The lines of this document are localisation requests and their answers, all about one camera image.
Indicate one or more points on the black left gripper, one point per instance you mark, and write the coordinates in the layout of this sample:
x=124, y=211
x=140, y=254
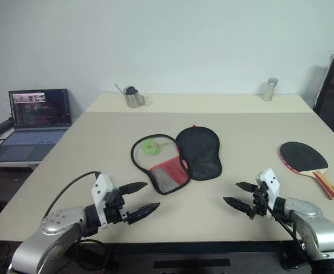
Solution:
x=114, y=208

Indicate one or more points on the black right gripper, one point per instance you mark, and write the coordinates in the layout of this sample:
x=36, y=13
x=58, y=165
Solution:
x=259, y=204

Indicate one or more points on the green ball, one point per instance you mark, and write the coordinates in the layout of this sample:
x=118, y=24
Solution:
x=148, y=149

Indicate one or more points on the mesh red paddle cover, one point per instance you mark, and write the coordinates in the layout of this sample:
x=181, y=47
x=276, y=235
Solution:
x=201, y=154

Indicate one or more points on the black rubber table tennis paddle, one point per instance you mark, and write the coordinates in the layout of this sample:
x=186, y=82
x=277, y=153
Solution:
x=301, y=155

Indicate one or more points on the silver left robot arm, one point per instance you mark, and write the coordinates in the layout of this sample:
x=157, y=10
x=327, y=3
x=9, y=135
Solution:
x=55, y=222

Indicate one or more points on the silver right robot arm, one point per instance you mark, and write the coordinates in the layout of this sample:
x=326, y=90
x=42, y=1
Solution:
x=321, y=228

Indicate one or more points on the stainless steel pitcher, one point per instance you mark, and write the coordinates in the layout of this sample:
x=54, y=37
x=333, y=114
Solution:
x=133, y=100

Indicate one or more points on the cylindrical steel shaker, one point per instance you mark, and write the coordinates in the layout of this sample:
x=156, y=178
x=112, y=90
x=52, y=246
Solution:
x=269, y=91

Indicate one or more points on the black lump in pitcher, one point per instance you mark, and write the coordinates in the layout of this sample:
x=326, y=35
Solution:
x=131, y=90

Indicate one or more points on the thin metal stirring stick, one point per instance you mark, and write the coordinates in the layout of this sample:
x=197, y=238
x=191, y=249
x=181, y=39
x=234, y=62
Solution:
x=118, y=87

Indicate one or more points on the open grey laptop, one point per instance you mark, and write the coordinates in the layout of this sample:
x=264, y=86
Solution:
x=27, y=140

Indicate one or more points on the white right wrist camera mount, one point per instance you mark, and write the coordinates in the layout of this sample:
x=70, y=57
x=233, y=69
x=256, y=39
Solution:
x=271, y=179

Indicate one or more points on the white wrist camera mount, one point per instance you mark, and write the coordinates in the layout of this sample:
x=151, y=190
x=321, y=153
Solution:
x=271, y=179
x=101, y=185

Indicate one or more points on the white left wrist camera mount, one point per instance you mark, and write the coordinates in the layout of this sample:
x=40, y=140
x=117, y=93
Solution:
x=101, y=185

